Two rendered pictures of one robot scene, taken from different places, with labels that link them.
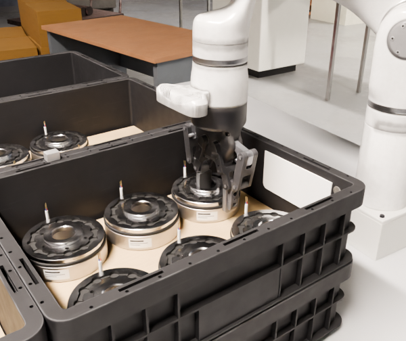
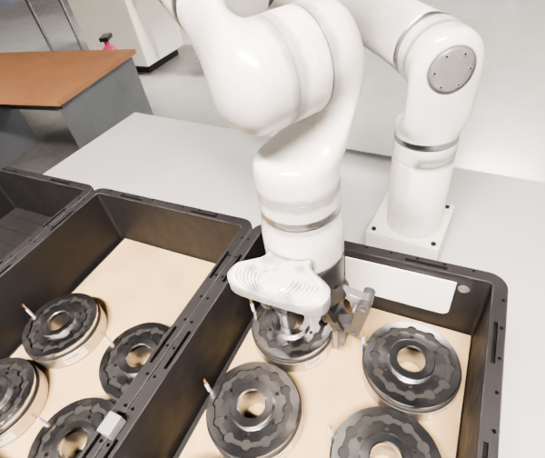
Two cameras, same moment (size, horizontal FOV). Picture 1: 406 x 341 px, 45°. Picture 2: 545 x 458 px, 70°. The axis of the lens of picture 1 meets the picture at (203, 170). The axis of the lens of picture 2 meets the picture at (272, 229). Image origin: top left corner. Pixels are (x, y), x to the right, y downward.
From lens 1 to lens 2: 40 cm
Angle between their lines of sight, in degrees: 24
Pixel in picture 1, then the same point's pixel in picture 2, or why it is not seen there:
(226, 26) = (323, 174)
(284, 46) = (161, 34)
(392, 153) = (437, 187)
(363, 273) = not seen: hidden behind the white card
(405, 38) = (450, 70)
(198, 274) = not seen: outside the picture
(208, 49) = (302, 213)
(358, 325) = not seen: hidden behind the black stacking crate
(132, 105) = (113, 218)
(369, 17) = (381, 45)
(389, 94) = (431, 133)
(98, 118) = (83, 254)
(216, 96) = (321, 261)
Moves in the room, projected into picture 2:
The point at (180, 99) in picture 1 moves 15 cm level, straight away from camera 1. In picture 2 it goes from (288, 296) to (211, 204)
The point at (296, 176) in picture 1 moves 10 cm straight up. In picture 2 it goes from (399, 279) to (408, 215)
